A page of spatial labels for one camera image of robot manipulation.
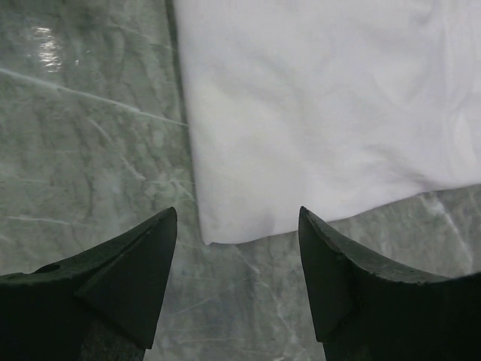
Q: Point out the white printed t-shirt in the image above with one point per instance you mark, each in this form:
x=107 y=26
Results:
x=336 y=106

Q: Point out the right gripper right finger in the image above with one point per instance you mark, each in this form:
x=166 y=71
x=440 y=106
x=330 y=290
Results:
x=366 y=306

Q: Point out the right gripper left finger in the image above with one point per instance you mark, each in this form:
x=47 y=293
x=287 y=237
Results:
x=101 y=304

